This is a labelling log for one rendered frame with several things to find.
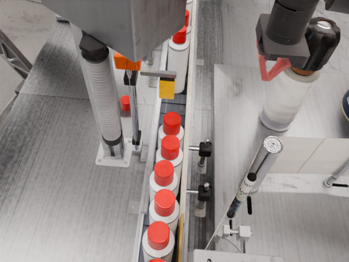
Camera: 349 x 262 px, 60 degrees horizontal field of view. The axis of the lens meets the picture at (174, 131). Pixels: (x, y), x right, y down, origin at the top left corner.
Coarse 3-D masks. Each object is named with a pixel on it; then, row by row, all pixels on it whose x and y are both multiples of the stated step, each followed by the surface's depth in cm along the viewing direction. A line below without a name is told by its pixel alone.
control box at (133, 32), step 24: (48, 0) 38; (72, 0) 34; (96, 0) 31; (120, 0) 29; (144, 0) 30; (168, 0) 33; (96, 24) 34; (120, 24) 31; (144, 24) 32; (168, 24) 35; (120, 48) 34; (144, 48) 34
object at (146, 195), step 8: (168, 40) 88; (160, 104) 74; (152, 128) 69; (152, 136) 68; (152, 144) 67; (152, 152) 66; (152, 160) 64; (152, 168) 63; (144, 184) 61; (144, 192) 60; (144, 200) 59; (144, 208) 58
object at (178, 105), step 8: (184, 88) 88; (176, 96) 86; (184, 96) 86; (168, 104) 84; (176, 104) 84; (184, 104) 85; (160, 112) 83; (176, 112) 83; (184, 112) 83; (160, 120) 81; (184, 120) 81; (144, 216) 66; (144, 224) 65; (176, 232) 64; (176, 240) 63; (176, 248) 62
